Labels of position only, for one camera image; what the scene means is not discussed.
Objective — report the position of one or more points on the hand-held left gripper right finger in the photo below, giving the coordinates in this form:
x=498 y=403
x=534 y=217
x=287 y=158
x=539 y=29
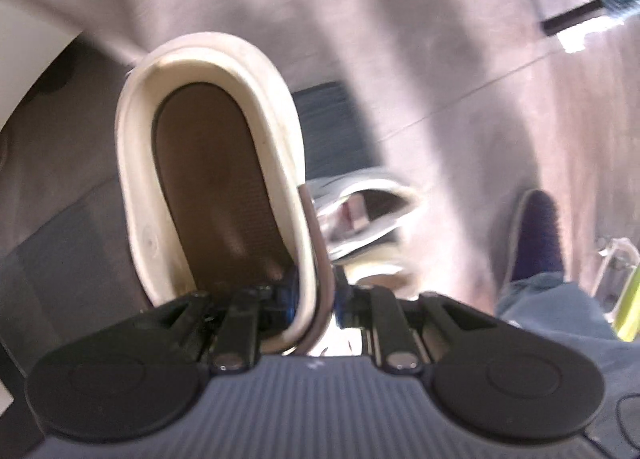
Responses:
x=341 y=306

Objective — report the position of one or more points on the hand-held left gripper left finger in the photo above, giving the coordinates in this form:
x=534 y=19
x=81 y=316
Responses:
x=287 y=306

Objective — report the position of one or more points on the white lace-up sneaker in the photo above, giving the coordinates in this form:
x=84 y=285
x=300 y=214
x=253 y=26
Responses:
x=387 y=231

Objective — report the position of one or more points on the grey patchwork door mat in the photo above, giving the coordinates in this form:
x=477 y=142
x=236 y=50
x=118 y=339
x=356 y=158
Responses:
x=325 y=129

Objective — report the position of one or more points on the person's dark blue slipper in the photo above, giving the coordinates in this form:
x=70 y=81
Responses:
x=535 y=234

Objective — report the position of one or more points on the person's blue jeans leg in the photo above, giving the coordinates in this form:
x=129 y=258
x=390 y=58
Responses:
x=555 y=319

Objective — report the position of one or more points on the yellow-green plastic item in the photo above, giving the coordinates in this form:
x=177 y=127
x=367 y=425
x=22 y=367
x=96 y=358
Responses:
x=631 y=304

